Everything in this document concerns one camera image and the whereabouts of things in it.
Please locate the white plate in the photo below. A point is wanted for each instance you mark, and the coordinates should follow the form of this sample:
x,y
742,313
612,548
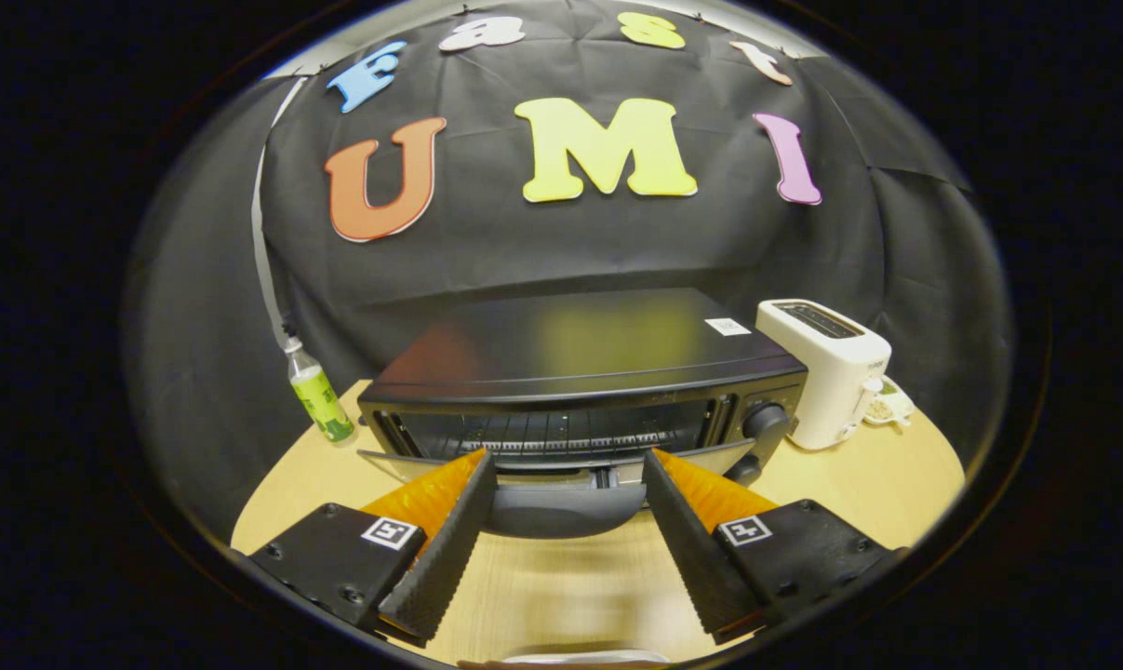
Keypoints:
x,y
580,657

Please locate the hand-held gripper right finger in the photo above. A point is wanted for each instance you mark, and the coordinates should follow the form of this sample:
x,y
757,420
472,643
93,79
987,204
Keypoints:
x,y
696,549

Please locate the white divided snack dish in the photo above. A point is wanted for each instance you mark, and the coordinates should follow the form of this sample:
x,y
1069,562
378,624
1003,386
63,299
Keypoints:
x,y
891,408

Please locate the black toaster oven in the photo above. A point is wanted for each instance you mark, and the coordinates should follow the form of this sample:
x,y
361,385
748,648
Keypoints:
x,y
570,344

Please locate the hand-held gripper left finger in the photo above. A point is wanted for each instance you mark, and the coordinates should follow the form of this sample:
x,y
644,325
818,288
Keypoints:
x,y
445,549

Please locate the green label plastic bottle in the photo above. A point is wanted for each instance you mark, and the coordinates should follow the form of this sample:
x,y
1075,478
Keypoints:
x,y
317,395

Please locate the white pop-up toaster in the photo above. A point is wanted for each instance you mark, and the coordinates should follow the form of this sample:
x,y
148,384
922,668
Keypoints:
x,y
831,381

